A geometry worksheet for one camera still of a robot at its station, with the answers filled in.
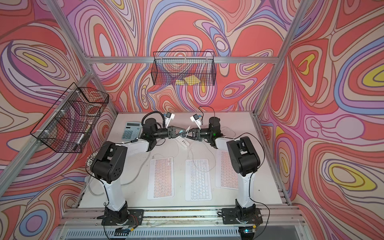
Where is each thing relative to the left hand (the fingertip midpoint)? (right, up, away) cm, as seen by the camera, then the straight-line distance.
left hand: (185, 133), depth 83 cm
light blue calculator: (-40, +1, +23) cm, 46 cm away
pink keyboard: (-15, -27, +4) cm, 31 cm away
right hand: (-1, -3, +2) cm, 4 cm away
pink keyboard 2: (+24, -26, +4) cm, 35 cm away
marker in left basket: (-52, -6, -13) cm, 54 cm away
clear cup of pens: (-48, -14, -9) cm, 51 cm away
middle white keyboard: (+7, -27, +2) cm, 28 cm away
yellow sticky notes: (+1, +32, +8) cm, 33 cm away
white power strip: (-2, -6, +18) cm, 19 cm away
